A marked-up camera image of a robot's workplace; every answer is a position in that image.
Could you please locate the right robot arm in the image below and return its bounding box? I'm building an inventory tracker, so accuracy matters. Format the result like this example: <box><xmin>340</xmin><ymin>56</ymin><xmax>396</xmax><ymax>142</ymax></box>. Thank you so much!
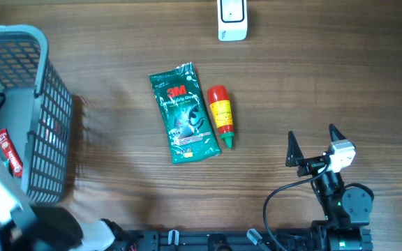
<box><xmin>277</xmin><ymin>124</ymin><xmax>374</xmax><ymax>251</ymax></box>

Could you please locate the green 3M gloves packet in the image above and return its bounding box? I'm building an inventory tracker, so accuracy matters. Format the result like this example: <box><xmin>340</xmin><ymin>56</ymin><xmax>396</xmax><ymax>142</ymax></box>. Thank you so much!
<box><xmin>149</xmin><ymin>63</ymin><xmax>221</xmax><ymax>164</ymax></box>

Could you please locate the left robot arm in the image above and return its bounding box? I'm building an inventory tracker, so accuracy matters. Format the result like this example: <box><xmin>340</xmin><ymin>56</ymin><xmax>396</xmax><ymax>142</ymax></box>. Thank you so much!
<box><xmin>0</xmin><ymin>158</ymin><xmax>128</xmax><ymax>250</ymax></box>

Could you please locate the white barcode scanner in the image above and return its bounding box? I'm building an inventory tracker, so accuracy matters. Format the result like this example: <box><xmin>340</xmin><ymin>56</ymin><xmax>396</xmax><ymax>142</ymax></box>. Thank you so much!
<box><xmin>217</xmin><ymin>0</ymin><xmax>248</xmax><ymax>42</ymax></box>

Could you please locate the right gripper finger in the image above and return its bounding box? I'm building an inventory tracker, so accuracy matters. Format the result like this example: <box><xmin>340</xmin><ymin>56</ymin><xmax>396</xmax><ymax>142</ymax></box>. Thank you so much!
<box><xmin>329</xmin><ymin>123</ymin><xmax>346</xmax><ymax>142</ymax></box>
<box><xmin>285</xmin><ymin>130</ymin><xmax>304</xmax><ymax>167</ymax></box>

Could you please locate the right camera black cable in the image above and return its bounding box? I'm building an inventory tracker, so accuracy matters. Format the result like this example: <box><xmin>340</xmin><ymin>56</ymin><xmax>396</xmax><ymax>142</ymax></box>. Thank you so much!
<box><xmin>262</xmin><ymin>160</ymin><xmax>331</xmax><ymax>251</ymax></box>

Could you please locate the grey plastic shopping basket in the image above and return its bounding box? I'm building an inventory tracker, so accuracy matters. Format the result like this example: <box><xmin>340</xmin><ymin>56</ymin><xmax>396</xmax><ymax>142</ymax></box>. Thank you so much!
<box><xmin>0</xmin><ymin>25</ymin><xmax>73</xmax><ymax>205</ymax></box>

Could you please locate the red sauce bottle green cap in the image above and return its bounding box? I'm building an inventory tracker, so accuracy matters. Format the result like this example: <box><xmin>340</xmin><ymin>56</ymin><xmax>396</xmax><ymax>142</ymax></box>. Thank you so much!
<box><xmin>207</xmin><ymin>85</ymin><xmax>235</xmax><ymax>149</ymax></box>

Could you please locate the red coffee stick sachet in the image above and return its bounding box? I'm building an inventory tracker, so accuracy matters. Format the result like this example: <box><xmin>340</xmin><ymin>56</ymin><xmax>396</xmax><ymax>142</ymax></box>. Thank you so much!
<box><xmin>0</xmin><ymin>128</ymin><xmax>23</xmax><ymax>178</ymax></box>

